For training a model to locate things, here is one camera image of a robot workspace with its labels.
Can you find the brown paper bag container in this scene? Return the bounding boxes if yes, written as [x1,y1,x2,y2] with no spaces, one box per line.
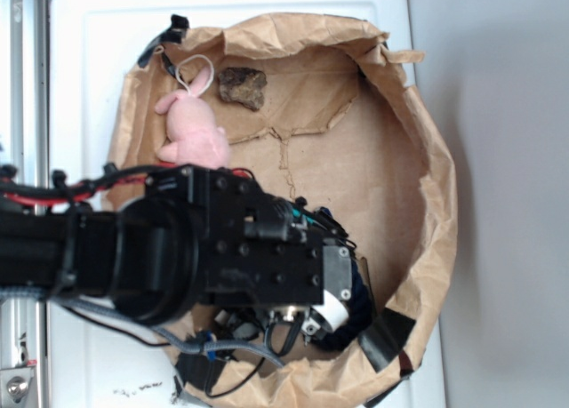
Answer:
[109,12,457,407]

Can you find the white ribbon cable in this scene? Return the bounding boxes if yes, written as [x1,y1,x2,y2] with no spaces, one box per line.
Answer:
[317,288,349,332]

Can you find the brown rock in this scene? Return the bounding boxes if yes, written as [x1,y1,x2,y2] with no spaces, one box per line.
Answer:
[218,67,268,111]

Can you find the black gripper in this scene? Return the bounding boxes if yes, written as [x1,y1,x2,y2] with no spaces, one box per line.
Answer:
[190,167,352,337]

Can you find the grey braided cable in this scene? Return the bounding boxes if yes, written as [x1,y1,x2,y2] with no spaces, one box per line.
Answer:
[0,287,285,370]

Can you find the aluminium frame rail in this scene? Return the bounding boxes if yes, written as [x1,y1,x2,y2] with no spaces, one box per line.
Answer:
[1,0,49,407]

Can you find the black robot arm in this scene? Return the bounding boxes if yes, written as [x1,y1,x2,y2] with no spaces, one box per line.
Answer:
[1,164,353,337]

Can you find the pink plush bunny toy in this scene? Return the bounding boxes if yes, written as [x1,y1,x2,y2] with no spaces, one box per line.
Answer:
[155,54,230,169]

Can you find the dark blue twisted rope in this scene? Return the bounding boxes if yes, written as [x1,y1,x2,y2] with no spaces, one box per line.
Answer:
[306,206,375,352]

